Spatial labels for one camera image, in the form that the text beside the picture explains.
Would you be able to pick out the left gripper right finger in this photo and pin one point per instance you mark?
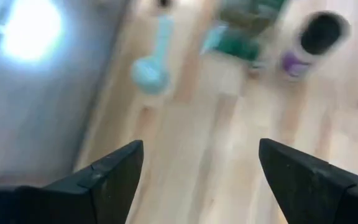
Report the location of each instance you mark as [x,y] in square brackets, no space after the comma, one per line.
[322,196]

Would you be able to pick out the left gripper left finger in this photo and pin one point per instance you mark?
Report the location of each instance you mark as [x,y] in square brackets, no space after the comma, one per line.
[73,202]

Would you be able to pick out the garlic powder jar purple label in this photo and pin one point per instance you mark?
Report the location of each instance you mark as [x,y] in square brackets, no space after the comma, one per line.
[315,40]

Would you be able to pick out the oregano jar green lid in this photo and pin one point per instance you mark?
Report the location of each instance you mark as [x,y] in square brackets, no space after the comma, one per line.
[241,40]

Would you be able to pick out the teal measuring scoop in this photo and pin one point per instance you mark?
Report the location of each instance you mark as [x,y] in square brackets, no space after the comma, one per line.
[151,74]

